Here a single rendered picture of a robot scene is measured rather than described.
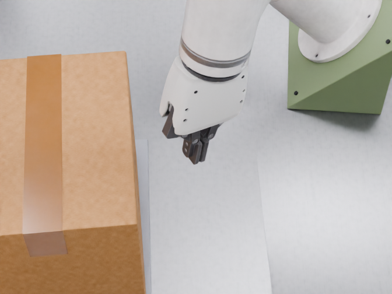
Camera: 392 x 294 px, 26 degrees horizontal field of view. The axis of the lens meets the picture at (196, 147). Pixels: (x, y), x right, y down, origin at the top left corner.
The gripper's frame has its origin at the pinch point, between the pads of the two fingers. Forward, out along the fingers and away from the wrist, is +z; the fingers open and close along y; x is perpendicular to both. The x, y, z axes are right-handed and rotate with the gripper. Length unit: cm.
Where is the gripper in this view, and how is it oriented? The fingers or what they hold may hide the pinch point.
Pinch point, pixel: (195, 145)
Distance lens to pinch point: 111.6
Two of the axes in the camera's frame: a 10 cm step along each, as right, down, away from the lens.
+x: 5.2, 6.7, -5.3
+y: -8.4, 3.0, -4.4
